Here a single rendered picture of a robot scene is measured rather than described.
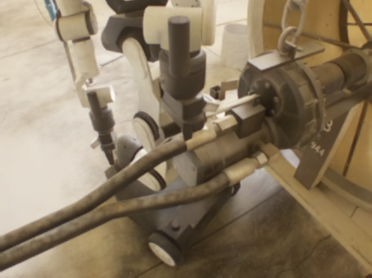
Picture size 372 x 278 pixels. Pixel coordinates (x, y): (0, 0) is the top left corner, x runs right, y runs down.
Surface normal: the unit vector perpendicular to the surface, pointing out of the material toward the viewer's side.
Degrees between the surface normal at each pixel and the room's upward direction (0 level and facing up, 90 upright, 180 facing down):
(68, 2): 84
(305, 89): 42
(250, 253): 0
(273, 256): 0
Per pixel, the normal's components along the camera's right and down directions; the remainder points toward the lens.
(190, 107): 0.53, 0.58
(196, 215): 0.00, -0.73
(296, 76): 0.22, -0.41
